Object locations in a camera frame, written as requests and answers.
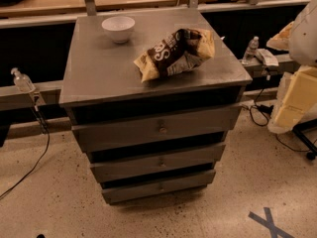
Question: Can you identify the grey drawer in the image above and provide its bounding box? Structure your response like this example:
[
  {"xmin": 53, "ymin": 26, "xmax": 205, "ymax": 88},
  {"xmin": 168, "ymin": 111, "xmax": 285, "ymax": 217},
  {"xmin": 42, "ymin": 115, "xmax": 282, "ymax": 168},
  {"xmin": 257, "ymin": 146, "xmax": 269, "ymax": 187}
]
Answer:
[
  {"xmin": 102, "ymin": 170, "xmax": 216, "ymax": 204},
  {"xmin": 72, "ymin": 104, "xmax": 241, "ymax": 152},
  {"xmin": 90, "ymin": 143, "xmax": 225, "ymax": 182}
]

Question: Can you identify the black cable right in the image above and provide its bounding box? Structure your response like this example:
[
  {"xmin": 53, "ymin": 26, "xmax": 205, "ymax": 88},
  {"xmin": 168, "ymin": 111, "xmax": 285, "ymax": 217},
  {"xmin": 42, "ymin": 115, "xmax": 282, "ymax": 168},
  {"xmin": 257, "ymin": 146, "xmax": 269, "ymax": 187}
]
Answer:
[{"xmin": 248, "ymin": 71, "xmax": 317, "ymax": 153}]

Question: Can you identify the grey top drawer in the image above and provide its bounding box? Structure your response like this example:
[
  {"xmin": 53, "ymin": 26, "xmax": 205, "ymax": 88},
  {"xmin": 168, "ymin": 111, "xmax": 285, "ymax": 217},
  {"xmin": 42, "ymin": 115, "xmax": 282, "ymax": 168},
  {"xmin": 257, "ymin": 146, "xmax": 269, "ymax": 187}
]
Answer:
[{"xmin": 72, "ymin": 104, "xmax": 241, "ymax": 152}]

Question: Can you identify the white ceramic bowl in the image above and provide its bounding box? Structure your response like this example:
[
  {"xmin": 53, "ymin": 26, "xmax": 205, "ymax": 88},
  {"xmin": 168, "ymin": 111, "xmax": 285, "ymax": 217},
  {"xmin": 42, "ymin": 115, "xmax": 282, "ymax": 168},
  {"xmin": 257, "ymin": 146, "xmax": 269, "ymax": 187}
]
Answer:
[{"xmin": 101, "ymin": 16, "xmax": 135, "ymax": 44}]

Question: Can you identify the clear sanitizer pump bottle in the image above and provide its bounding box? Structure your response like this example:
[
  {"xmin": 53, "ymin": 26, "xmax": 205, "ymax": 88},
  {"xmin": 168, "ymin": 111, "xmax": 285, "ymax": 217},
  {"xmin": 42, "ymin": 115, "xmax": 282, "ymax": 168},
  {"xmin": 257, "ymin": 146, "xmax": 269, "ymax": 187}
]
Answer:
[{"xmin": 11, "ymin": 67, "xmax": 36, "ymax": 93}]

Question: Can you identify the grey middle drawer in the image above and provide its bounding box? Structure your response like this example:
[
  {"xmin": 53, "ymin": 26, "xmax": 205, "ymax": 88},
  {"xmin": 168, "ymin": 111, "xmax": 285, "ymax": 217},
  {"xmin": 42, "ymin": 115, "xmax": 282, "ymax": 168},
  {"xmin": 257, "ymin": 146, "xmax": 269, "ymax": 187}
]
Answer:
[{"xmin": 90, "ymin": 143, "xmax": 225, "ymax": 182}]

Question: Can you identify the black cable left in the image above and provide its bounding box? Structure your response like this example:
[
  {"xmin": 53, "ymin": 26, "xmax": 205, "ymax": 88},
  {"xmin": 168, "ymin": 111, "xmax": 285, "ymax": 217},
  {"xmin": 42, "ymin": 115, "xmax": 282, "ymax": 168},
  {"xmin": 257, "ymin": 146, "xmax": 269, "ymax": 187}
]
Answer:
[{"xmin": 0, "ymin": 92, "xmax": 51, "ymax": 200}]

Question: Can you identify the brown yellow chip bag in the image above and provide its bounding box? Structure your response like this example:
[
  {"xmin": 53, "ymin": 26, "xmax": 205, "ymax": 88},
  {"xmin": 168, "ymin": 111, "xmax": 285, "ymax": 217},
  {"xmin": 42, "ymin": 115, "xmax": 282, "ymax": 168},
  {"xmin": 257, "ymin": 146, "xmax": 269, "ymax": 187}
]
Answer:
[{"xmin": 134, "ymin": 29, "xmax": 215, "ymax": 82}]

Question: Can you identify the black chair base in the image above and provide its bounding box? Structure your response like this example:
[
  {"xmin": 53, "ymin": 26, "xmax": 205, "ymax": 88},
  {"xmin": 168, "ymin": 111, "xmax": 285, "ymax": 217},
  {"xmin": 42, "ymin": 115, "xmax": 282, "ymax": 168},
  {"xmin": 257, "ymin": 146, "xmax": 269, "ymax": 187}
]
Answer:
[{"xmin": 292, "ymin": 119, "xmax": 317, "ymax": 161}]

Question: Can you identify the grey bottom drawer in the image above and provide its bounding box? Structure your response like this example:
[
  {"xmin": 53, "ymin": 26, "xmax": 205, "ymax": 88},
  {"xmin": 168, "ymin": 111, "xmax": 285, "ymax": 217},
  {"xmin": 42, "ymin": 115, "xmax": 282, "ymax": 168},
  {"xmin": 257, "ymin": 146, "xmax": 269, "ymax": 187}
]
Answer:
[{"xmin": 102, "ymin": 170, "xmax": 216, "ymax": 204}]

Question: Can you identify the black cable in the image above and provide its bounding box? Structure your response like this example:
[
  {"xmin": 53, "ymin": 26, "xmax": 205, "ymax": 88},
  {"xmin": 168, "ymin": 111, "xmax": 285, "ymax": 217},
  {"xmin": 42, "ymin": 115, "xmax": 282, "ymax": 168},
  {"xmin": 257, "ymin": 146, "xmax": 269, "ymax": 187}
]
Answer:
[
  {"xmin": 0, "ymin": 92, "xmax": 51, "ymax": 200},
  {"xmin": 248, "ymin": 71, "xmax": 317, "ymax": 153}
]

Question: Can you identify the white paper tag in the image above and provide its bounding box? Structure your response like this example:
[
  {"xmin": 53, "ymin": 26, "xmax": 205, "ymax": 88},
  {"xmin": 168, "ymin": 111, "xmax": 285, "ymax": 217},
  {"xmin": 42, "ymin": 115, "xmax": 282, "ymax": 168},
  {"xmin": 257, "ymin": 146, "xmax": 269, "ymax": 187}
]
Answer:
[{"xmin": 256, "ymin": 49, "xmax": 278, "ymax": 66}]

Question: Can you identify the clear plastic water bottle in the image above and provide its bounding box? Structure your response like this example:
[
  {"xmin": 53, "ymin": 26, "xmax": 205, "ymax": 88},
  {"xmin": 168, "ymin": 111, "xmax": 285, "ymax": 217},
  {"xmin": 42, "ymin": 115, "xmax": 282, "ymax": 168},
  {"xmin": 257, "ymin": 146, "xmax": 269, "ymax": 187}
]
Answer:
[{"xmin": 242, "ymin": 36, "xmax": 259, "ymax": 64}]

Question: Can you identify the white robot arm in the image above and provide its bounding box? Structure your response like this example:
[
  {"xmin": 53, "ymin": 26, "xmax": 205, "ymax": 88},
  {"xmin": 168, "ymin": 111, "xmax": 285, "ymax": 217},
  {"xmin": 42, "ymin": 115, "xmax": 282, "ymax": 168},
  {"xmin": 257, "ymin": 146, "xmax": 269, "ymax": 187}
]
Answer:
[{"xmin": 267, "ymin": 0, "xmax": 317, "ymax": 134}]

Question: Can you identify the grey drawer cabinet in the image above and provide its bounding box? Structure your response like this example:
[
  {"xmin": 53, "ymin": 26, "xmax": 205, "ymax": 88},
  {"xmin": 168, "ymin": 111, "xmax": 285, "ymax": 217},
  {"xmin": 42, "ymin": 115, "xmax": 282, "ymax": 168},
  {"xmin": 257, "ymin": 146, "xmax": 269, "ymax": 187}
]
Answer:
[{"xmin": 59, "ymin": 9, "xmax": 252, "ymax": 190}]

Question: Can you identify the grey metal rail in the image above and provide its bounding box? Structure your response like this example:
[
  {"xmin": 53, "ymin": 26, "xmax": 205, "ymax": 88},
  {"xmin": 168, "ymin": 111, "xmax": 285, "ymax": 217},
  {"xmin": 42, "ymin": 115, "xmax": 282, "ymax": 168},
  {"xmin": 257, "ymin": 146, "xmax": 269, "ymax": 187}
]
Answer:
[{"xmin": 0, "ymin": 80, "xmax": 62, "ymax": 111}]

